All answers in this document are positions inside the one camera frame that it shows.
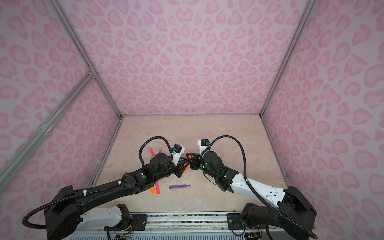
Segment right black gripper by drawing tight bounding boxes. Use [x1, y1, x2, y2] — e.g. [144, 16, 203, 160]
[184, 154, 218, 180]

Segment pink highlighter pen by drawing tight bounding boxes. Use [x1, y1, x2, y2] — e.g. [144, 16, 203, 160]
[149, 147, 156, 158]
[155, 182, 161, 195]

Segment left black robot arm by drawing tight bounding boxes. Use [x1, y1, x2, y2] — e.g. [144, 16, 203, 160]
[44, 153, 192, 240]

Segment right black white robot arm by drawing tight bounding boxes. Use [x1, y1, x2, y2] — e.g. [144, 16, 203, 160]
[187, 151, 318, 240]

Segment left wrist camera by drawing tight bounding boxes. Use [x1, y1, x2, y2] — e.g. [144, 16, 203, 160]
[172, 144, 185, 166]

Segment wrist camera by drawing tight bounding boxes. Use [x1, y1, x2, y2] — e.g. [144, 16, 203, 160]
[172, 144, 185, 166]
[198, 139, 210, 156]

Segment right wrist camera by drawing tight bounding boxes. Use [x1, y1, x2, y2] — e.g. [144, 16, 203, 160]
[198, 139, 210, 156]

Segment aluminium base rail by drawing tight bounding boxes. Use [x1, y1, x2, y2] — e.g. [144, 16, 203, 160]
[59, 211, 319, 240]

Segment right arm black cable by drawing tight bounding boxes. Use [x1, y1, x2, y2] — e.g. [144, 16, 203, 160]
[203, 134, 318, 240]

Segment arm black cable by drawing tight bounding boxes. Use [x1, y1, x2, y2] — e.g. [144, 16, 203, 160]
[22, 135, 172, 229]
[203, 134, 318, 240]

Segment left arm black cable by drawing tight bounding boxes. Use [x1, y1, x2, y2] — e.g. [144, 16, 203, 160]
[22, 135, 172, 229]

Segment diagonal aluminium frame bar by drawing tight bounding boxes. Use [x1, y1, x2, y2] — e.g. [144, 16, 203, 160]
[1, 71, 95, 193]

